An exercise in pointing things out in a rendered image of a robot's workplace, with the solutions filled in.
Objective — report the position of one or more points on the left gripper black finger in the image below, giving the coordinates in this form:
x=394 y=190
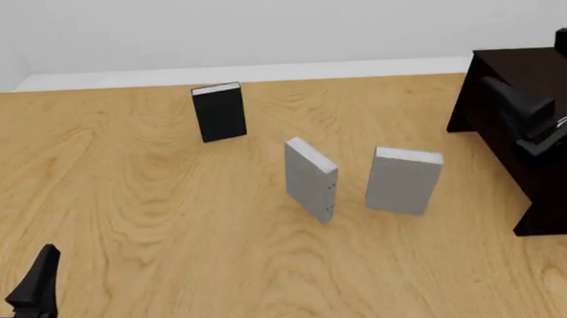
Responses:
x=37 y=285

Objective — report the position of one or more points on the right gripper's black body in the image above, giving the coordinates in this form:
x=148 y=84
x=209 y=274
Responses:
x=544 y=142

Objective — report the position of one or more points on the dark wooden cabinet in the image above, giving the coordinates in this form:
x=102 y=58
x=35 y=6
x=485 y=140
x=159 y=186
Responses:
x=486 y=135

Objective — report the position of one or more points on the plain grey book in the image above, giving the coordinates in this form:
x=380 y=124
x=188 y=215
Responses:
x=400 y=186

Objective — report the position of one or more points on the grey book with spine dots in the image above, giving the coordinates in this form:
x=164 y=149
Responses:
x=306 y=176

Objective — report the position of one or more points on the black book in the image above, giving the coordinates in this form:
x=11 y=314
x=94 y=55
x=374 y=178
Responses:
x=220 y=115

